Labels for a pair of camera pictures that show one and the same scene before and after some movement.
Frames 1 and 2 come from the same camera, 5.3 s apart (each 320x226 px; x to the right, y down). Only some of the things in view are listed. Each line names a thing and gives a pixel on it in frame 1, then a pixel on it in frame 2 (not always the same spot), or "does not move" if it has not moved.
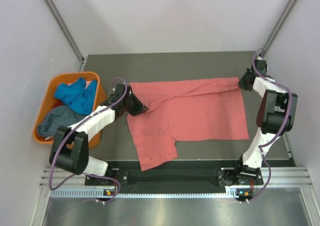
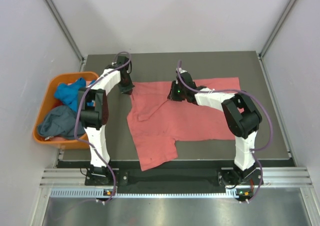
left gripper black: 140,108 to 128,89
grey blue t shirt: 56,116 does not move
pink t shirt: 204,109 does not move
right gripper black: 241,83 to 172,96
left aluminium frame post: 50,3 does not move
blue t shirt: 80,99 does not move
